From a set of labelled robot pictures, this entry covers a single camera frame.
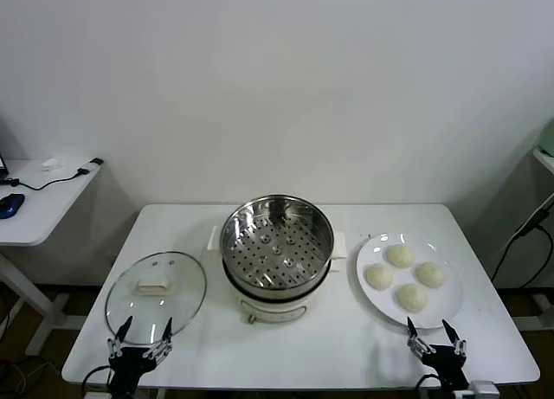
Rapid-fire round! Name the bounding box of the pale green appliance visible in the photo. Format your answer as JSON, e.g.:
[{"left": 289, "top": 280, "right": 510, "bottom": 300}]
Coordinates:
[{"left": 536, "top": 118, "right": 554, "bottom": 158}]

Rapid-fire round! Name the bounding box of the white round plate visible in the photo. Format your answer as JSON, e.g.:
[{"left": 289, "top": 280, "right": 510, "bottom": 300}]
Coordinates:
[{"left": 356, "top": 232, "right": 465, "bottom": 330}]

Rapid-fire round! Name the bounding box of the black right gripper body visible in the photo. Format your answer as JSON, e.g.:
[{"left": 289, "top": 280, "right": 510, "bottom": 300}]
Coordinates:
[{"left": 422, "top": 345, "right": 471, "bottom": 391}]

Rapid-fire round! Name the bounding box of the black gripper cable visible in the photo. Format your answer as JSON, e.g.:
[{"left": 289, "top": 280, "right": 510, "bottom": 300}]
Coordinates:
[
  {"left": 81, "top": 364, "right": 114, "bottom": 396},
  {"left": 415, "top": 371, "right": 439, "bottom": 394}
]

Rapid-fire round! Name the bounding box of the perforated steel steamer basket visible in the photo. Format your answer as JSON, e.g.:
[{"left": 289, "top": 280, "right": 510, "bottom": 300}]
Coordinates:
[{"left": 220, "top": 194, "right": 336, "bottom": 291}]

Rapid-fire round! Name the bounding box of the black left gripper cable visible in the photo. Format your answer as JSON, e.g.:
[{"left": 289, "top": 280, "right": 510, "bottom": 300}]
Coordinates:
[{"left": 81, "top": 364, "right": 114, "bottom": 396}]

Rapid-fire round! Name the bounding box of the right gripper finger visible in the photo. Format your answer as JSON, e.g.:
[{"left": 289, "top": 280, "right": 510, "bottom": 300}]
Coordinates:
[
  {"left": 441, "top": 319, "right": 468, "bottom": 364},
  {"left": 405, "top": 316, "right": 436, "bottom": 357}
]

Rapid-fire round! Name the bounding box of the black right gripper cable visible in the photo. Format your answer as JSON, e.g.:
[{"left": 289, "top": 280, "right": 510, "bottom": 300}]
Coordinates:
[{"left": 415, "top": 371, "right": 439, "bottom": 394}]

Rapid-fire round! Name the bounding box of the white steamed baozi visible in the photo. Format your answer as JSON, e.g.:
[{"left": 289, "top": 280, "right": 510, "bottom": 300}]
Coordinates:
[
  {"left": 365, "top": 263, "right": 396, "bottom": 292},
  {"left": 386, "top": 244, "right": 416, "bottom": 269},
  {"left": 415, "top": 261, "right": 448, "bottom": 288},
  {"left": 394, "top": 283, "right": 429, "bottom": 313}
]

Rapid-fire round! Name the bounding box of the cream electric cooker base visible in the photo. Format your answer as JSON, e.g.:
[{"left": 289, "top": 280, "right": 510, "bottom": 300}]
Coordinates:
[{"left": 208, "top": 225, "right": 350, "bottom": 326}]

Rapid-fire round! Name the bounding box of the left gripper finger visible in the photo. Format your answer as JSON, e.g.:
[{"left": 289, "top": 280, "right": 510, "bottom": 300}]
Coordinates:
[
  {"left": 106, "top": 315, "right": 133, "bottom": 357},
  {"left": 144, "top": 316, "right": 174, "bottom": 362}
]

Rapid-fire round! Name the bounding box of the black hanging power cable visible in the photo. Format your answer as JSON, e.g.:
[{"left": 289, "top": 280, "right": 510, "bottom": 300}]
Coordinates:
[{"left": 491, "top": 197, "right": 554, "bottom": 287}]

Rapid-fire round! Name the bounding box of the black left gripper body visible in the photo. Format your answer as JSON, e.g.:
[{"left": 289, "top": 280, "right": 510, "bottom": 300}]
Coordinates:
[{"left": 107, "top": 348, "right": 162, "bottom": 399}]

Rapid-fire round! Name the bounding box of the white side desk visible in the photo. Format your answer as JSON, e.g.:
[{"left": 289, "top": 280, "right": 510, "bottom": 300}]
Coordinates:
[{"left": 0, "top": 158, "right": 105, "bottom": 357}]

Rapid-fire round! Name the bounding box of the glass lid with cream handle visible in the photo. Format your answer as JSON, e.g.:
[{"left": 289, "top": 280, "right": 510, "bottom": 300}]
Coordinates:
[{"left": 105, "top": 250, "right": 208, "bottom": 346}]

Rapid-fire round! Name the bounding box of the black desk cable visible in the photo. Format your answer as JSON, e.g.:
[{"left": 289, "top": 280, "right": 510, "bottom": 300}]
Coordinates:
[{"left": 0, "top": 168, "right": 86, "bottom": 191}]

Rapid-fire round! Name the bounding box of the blue computer mouse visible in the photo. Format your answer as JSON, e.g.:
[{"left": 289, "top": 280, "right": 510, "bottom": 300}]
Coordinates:
[{"left": 0, "top": 193, "right": 26, "bottom": 220}]

